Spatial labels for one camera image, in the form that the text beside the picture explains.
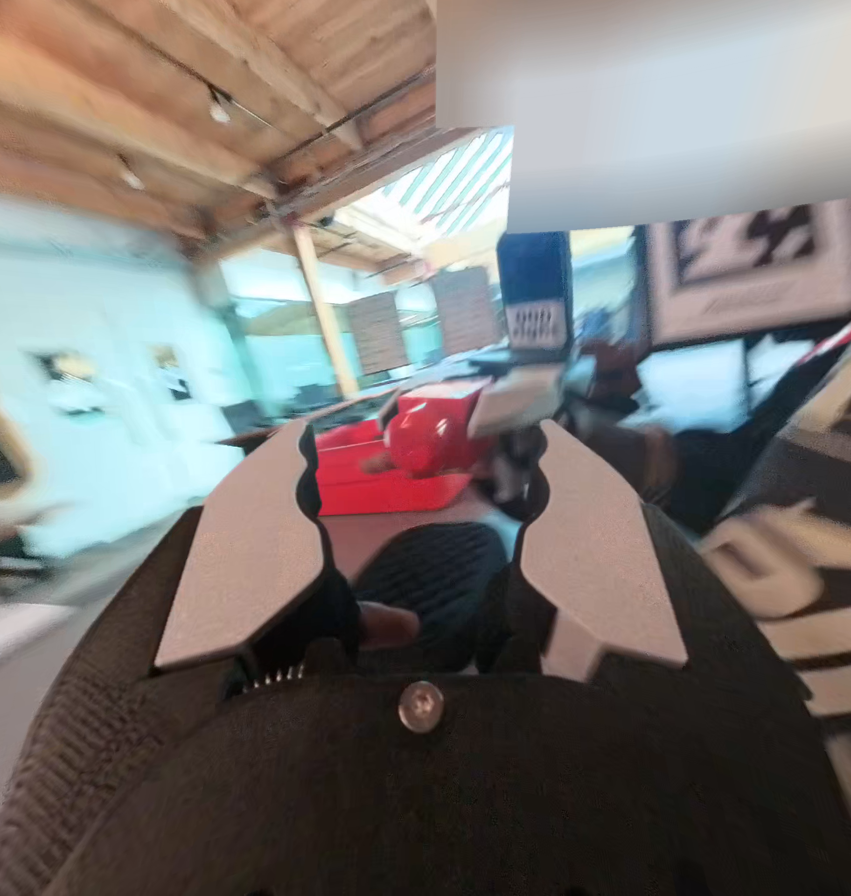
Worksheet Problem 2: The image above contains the wooden support post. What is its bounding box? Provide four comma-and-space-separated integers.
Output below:
291, 223, 361, 401

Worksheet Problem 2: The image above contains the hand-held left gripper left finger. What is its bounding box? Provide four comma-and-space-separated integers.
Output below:
153, 419, 327, 671

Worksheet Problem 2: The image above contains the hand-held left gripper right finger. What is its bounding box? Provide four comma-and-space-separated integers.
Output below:
520, 418, 690, 685

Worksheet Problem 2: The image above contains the red plastic storage bin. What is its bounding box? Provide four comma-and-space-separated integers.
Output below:
312, 381, 498, 517

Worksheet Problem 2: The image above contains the red plastic dome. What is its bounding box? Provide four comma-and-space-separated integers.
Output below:
385, 400, 481, 480

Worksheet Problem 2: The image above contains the person's right hand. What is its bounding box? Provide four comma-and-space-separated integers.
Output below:
567, 342, 680, 485

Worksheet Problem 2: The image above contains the black foam pad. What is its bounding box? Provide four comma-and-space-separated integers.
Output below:
354, 521, 512, 669

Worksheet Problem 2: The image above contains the handwritten whiteboard sign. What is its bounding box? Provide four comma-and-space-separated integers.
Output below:
431, 266, 502, 356
345, 290, 410, 377

